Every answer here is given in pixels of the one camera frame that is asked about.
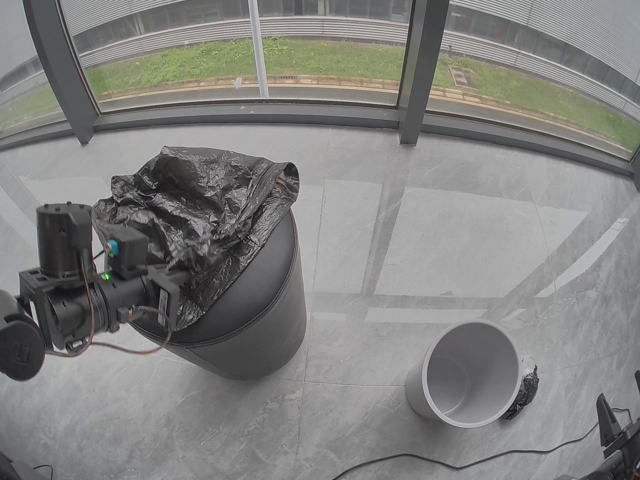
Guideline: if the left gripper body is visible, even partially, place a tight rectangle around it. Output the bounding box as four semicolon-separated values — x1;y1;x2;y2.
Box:
99;267;188;331

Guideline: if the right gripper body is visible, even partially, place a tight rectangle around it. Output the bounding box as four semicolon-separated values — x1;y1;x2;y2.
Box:
602;417;640;470

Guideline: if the black plastic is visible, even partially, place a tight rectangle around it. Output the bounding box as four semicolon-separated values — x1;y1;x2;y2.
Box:
502;363;541;421

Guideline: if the black plastic bag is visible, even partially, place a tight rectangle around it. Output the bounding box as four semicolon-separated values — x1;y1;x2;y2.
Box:
92;144;301;332

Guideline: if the white trash bin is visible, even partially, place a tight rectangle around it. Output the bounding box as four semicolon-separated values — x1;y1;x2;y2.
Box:
404;319;524;428

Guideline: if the dark grey round chair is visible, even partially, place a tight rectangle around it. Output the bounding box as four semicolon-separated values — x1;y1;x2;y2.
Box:
129;188;309;382

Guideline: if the window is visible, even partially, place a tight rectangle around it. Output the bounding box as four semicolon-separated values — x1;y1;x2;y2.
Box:
0;0;640;192

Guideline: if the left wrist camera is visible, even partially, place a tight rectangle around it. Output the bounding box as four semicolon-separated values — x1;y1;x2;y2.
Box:
101;227;151;280

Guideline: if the black cable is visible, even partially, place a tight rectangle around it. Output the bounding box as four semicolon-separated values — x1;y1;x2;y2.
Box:
332;407;632;480

